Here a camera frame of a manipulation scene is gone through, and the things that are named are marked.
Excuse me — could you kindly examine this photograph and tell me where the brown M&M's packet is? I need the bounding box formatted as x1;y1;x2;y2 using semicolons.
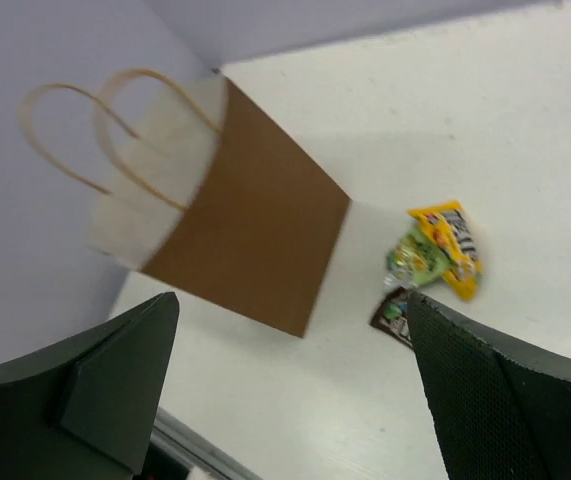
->
369;287;413;349

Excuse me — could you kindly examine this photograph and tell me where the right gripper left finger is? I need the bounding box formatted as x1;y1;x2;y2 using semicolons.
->
0;293;180;479

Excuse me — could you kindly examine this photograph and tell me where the brown paper bag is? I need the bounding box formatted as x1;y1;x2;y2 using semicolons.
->
18;68;352;339

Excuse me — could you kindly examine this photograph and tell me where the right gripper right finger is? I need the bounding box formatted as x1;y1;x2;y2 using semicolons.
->
407;293;571;479

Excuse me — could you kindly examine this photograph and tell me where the yellow M&M's packet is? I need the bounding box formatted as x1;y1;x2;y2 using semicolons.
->
407;201;482;302

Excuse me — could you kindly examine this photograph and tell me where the green candy wrapper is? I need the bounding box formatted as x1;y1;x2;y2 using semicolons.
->
383;223;451;293

